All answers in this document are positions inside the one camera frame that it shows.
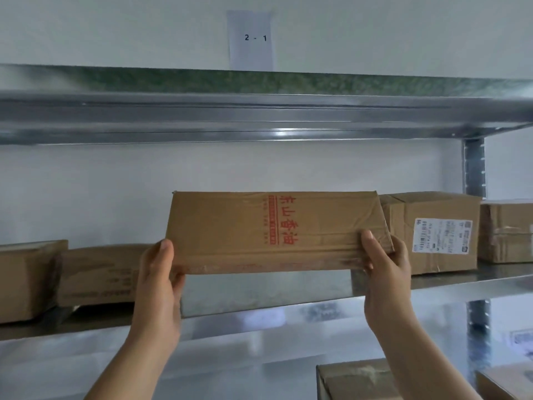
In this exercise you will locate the person's left hand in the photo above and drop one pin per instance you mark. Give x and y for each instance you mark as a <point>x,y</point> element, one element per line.
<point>156,295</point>

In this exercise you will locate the person's right hand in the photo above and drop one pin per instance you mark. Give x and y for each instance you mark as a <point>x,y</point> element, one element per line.
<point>389,287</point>

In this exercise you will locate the boxes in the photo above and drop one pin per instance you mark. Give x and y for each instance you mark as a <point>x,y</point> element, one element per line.
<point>95,274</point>

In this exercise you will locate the long box red print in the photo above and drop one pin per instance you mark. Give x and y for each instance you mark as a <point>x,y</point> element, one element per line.
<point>216,229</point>

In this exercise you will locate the tape-wrapped cubic cardboard box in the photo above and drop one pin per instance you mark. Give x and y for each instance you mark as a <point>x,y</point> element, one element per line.
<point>441,212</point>

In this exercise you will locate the cardboard box with handwritten label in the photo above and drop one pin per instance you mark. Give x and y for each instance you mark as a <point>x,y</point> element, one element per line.
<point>506,229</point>

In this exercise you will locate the metal shelving rack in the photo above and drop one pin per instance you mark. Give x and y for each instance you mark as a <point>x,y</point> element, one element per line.
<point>208,116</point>

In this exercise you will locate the person's right forearm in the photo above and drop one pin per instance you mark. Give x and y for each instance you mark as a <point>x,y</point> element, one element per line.
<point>420,362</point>

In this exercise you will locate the person's left forearm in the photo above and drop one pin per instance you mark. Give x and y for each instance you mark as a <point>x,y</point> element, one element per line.
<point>133,370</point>

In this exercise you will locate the white paper wall sign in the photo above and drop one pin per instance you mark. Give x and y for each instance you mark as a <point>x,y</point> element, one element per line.
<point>250,58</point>

